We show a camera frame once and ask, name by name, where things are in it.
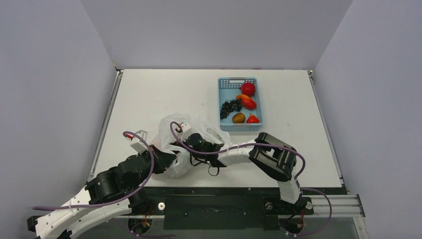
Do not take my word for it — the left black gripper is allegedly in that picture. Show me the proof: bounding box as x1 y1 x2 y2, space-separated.
128 144 177 191

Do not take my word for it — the white plastic bag lemon print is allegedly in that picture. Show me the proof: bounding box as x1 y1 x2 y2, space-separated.
149 112 231 179

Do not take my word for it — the black fake grape bunch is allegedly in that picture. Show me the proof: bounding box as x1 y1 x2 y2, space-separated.
219 99 243 120

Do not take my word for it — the small red fake pear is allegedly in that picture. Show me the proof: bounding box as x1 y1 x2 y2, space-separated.
246 114 260 124

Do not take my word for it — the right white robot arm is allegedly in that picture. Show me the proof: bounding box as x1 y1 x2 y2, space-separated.
179 132 304 213

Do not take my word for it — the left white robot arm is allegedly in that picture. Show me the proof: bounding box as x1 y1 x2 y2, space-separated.
26 145 177 239

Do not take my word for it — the red yellow fake mango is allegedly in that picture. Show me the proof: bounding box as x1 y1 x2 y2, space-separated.
236 94 257 110

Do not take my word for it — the red fake pomegranate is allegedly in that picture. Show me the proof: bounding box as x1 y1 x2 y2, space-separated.
239 82 256 97

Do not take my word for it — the light blue perforated basket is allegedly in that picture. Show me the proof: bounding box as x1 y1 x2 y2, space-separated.
217 77 264 131

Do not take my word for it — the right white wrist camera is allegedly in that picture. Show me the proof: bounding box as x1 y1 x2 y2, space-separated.
175 122 194 141

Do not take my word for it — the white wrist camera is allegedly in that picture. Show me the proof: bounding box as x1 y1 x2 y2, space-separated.
175 122 194 141
127 130 148 153

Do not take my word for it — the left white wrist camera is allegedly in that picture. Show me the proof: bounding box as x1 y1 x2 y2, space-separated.
127 130 148 153

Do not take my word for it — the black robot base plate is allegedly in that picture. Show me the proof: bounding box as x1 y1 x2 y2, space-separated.
115 184 347 232

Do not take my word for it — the metal table edge rail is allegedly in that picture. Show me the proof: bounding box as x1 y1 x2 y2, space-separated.
87 69 124 182

